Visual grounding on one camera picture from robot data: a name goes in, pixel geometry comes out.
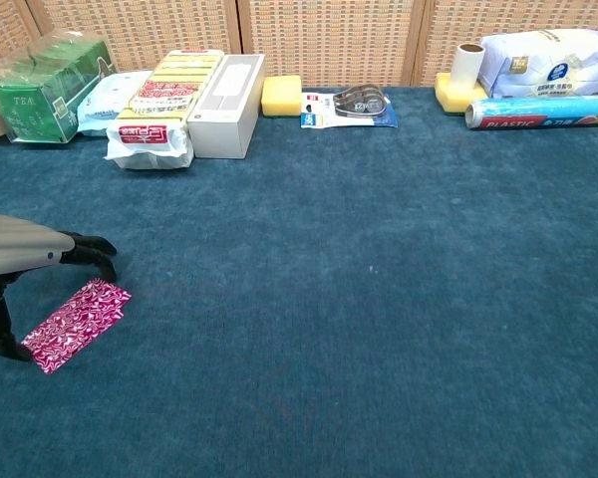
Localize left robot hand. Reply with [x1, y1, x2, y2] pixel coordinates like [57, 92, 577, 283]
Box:
[0, 213, 119, 362]

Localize clear box green tea bags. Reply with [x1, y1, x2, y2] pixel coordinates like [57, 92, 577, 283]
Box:
[0, 28, 117, 145]

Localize light blue wet wipes pack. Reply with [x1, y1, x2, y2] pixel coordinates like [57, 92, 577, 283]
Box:
[77, 70, 153, 136]

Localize yellow sponge multipack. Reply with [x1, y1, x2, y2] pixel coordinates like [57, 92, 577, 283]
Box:
[104, 48, 226, 170]

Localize white power strip box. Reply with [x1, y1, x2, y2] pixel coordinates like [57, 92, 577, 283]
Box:
[186, 53, 267, 160]

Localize teal felt table mat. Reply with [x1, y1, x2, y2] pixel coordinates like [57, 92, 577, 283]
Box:
[0, 85, 598, 478]

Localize correction tape blister pack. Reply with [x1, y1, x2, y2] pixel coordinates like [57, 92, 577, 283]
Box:
[300, 84, 399, 129]

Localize woven bamboo folding screen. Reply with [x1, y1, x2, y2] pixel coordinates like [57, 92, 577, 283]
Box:
[0, 0, 598, 89]

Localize yellow sponge with paper cup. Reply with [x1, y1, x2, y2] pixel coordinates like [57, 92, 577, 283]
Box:
[434, 72, 489, 119]

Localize white paper roll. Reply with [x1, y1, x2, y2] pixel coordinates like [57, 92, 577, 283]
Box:
[450, 43, 487, 91]

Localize blue plastic wrap roll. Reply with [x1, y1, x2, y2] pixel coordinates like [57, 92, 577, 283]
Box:
[464, 94, 598, 131]

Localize white blue tissue bag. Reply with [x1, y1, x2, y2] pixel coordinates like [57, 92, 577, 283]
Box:
[477, 28, 598, 100]

